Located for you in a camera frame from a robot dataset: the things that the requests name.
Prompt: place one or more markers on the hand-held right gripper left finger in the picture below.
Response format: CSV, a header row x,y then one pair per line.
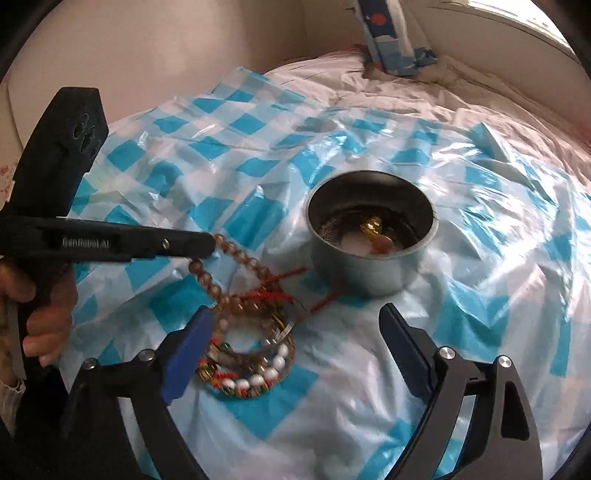
x,y
184,357

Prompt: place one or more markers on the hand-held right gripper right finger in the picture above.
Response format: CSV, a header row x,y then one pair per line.
x,y
406,355

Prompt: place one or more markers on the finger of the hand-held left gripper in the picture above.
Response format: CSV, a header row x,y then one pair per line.
x,y
180,244

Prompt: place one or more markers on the round metal tin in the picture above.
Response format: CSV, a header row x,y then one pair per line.
x,y
369,277

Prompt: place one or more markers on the person's left hand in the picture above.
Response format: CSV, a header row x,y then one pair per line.
x,y
46,323

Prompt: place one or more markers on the blue checkered plastic sheet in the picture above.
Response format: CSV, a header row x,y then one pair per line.
x,y
485,277

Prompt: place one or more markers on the gold ornament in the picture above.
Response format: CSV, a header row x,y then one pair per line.
x,y
371,226

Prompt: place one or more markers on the pale striped quilt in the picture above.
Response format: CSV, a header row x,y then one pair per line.
x,y
392,92

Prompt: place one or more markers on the blue printed pillow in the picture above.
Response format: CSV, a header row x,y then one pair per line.
x,y
383,37

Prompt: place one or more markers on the white window sill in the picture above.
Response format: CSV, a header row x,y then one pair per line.
x,y
508,23

